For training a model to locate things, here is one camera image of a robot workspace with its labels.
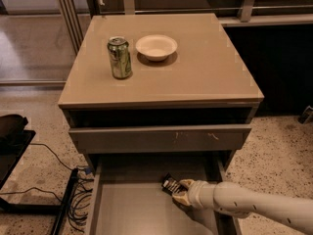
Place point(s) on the black rxbar chocolate bar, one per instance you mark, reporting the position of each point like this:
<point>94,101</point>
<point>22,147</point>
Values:
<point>171,186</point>

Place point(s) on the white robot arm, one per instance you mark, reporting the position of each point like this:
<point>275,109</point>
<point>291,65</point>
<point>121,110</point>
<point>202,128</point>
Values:
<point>235,200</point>

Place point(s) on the open middle drawer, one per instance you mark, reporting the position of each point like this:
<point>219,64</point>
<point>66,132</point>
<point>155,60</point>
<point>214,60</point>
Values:
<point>128,198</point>

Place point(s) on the grey drawer cabinet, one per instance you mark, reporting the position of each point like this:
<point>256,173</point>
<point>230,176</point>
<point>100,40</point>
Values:
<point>205,82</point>

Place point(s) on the closed top drawer front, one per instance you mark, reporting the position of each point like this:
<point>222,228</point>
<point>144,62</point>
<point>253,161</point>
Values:
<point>159,139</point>

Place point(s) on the white bowl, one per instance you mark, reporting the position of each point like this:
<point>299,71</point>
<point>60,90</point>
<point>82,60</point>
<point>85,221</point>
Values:
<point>156,47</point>

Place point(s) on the green soda can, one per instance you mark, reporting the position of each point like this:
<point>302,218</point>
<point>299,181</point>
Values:
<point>119,57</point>

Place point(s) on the dark object on stand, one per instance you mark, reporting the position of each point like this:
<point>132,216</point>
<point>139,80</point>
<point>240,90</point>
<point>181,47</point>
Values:
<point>11,126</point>

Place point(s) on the metal railing frame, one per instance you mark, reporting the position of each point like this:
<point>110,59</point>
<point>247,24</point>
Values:
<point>229,12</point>

